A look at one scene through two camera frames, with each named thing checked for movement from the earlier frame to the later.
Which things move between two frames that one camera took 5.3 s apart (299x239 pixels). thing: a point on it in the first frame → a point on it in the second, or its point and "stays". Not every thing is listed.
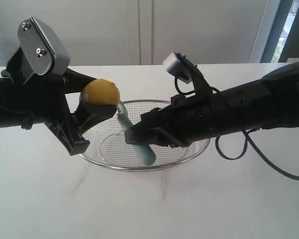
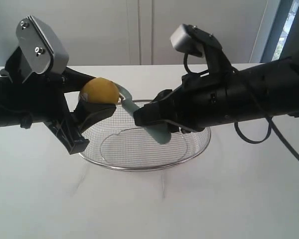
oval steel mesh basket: x=107 y=147 stays
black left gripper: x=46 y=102 stays
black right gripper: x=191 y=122 → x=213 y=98
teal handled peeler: x=145 y=153 → x=161 y=134
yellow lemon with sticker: x=101 y=91 stays
